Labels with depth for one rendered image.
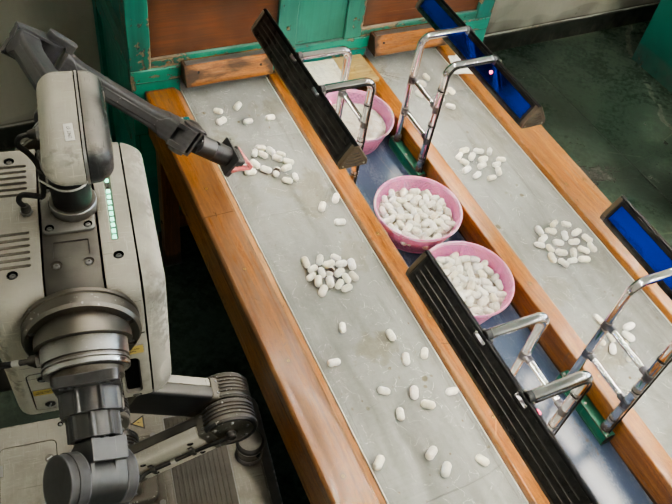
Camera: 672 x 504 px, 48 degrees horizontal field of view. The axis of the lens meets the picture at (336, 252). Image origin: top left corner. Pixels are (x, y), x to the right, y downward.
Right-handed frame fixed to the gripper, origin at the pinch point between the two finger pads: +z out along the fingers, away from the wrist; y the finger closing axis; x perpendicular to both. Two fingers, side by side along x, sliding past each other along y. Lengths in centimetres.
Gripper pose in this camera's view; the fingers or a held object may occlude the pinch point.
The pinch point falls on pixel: (249, 166)
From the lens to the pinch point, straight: 216.8
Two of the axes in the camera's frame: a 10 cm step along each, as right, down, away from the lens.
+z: 6.3, 2.4, 7.4
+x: -6.7, 6.6, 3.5
